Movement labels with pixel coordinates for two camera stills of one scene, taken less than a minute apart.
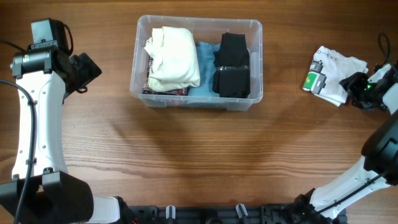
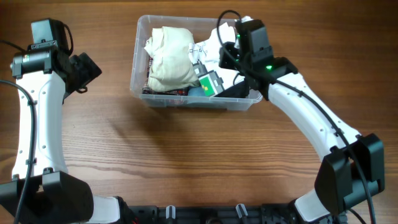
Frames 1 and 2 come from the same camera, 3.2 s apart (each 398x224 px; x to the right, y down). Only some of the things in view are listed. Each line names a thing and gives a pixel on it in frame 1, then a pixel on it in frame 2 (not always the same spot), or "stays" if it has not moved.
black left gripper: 90,70 stays
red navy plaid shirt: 147,90 stays
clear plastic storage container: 181,61 stays
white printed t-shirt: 327,70 → 211,78
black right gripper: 355,84 → 227,49
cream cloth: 175,64 stays
